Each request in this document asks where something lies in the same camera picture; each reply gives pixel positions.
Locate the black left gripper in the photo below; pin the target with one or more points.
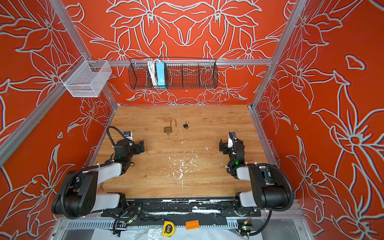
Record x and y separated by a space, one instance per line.
137 151

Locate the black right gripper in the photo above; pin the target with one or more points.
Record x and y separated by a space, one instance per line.
224 147

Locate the brass padlock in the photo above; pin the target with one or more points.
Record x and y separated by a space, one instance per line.
169 129

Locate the small black padlock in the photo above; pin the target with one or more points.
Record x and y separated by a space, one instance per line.
186 125

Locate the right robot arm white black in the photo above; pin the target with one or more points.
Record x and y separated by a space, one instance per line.
270 188

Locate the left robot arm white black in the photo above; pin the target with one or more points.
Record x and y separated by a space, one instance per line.
78 195

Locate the blue white box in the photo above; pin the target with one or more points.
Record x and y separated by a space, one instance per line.
161 72

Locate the clear plastic bin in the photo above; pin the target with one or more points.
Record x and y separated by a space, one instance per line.
87 78

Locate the orange lego brick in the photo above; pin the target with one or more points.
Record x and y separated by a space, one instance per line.
192 225

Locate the yellow tape measure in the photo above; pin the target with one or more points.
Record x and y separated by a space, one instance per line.
168 229

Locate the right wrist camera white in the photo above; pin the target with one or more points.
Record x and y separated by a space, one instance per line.
231 139

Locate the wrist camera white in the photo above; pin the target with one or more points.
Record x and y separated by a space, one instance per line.
128 135
231 139

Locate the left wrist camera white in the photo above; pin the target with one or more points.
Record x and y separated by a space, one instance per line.
128 135

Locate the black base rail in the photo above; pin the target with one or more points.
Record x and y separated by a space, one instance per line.
209 211

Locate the black wire basket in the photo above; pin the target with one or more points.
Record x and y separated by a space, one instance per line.
181 73

